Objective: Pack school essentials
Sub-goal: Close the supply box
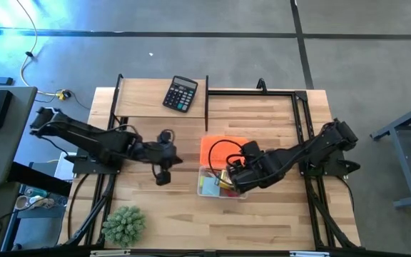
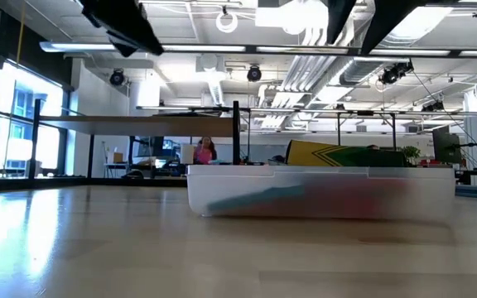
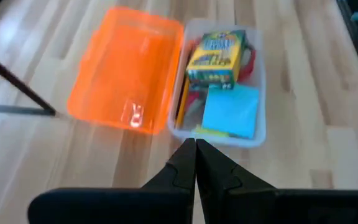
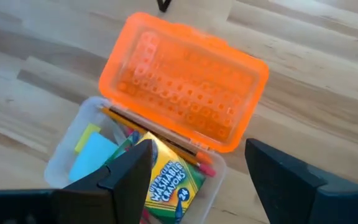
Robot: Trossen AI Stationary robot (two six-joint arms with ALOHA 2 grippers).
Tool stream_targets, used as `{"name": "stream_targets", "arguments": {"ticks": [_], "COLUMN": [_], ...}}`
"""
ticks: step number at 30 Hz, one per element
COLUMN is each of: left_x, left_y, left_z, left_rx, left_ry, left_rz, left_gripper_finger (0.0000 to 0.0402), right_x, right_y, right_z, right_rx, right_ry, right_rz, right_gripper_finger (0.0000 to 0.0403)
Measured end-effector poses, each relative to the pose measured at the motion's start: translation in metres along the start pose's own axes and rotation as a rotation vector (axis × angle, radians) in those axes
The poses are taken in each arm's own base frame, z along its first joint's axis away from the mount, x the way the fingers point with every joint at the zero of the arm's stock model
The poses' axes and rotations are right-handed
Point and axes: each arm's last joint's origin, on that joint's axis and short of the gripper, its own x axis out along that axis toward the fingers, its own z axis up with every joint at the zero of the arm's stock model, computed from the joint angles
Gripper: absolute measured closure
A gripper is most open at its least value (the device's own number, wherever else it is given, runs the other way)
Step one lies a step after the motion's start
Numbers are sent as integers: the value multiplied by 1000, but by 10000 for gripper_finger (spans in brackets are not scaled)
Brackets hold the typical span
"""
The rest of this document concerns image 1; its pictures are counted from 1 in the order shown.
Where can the grey side table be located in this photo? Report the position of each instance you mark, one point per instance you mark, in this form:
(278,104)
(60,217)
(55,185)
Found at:
(9,142)

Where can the blue-grey metal stand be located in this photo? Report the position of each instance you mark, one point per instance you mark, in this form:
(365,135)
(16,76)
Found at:
(402,160)

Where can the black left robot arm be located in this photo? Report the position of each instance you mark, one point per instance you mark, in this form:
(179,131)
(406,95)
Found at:
(84,137)

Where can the green artificial plant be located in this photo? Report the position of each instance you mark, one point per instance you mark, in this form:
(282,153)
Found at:
(123,226)

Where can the beige tape roll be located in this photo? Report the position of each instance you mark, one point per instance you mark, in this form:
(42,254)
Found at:
(23,201)

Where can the wooden shelf black posts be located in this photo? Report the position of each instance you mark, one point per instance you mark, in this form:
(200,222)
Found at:
(141,98)

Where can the black metal rig frame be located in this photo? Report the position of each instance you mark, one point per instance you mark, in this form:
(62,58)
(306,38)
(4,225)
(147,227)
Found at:
(252,93)

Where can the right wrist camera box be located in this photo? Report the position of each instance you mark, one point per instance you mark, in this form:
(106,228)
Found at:
(252,149)

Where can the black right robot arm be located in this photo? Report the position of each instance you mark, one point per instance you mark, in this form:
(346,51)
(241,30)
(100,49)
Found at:
(309,150)

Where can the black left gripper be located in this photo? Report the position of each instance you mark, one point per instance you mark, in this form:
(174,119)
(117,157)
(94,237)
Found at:
(155,151)

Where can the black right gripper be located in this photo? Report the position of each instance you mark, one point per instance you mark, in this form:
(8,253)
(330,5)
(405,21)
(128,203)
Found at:
(255,175)

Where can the silver bracket plate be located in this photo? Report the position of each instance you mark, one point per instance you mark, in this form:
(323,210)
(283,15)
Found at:
(110,253)
(309,254)

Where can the black desk calculator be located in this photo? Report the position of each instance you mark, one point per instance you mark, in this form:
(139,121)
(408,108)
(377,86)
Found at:
(180,96)

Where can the blue sticky note pad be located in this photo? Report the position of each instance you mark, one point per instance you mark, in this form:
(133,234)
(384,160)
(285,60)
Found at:
(210,187)

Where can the clear pencil box orange lid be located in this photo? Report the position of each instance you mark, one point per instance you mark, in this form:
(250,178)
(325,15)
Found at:
(219,153)

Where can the small teal item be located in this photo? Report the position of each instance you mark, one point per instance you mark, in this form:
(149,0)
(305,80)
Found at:
(36,192)

